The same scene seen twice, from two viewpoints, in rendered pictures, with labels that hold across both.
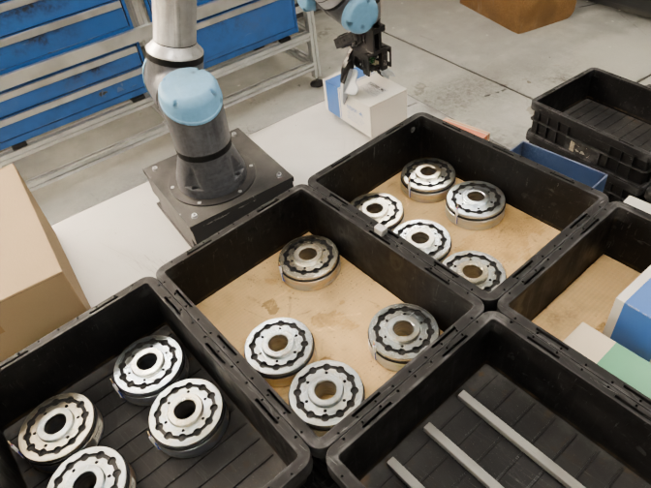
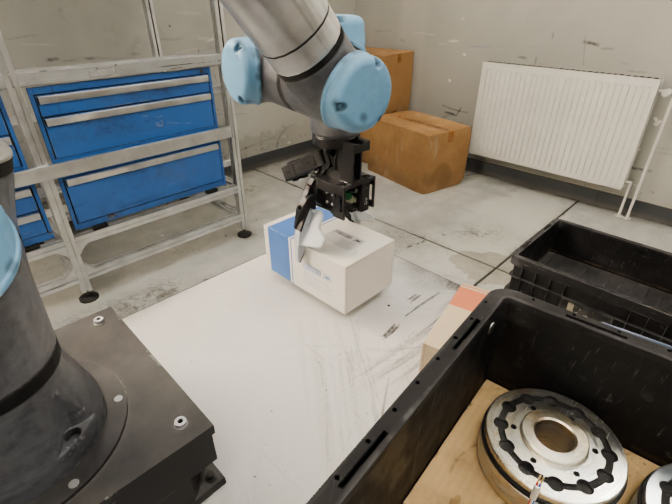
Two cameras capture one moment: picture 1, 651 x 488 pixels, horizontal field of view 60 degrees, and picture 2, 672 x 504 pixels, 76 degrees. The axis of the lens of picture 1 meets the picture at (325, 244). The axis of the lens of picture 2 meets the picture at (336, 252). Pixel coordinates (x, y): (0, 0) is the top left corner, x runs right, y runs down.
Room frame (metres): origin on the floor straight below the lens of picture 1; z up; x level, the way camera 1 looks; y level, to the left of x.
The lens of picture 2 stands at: (0.69, 0.01, 1.16)
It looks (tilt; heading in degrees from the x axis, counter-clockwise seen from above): 31 degrees down; 344
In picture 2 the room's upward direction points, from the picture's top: straight up
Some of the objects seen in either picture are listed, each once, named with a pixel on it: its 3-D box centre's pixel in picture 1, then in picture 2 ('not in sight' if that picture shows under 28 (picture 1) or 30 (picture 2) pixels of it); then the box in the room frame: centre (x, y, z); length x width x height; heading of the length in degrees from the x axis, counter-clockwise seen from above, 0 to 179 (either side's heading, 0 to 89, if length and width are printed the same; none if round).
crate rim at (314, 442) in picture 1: (309, 292); not in sight; (0.54, 0.03, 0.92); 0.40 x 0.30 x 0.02; 35
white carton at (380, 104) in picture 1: (364, 99); (327, 254); (1.32, -0.16, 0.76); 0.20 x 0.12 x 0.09; 29
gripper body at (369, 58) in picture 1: (368, 45); (339, 173); (1.29, -0.17, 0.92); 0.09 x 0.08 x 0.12; 29
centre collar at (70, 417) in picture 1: (55, 424); not in sight; (0.42, 0.40, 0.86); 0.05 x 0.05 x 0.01
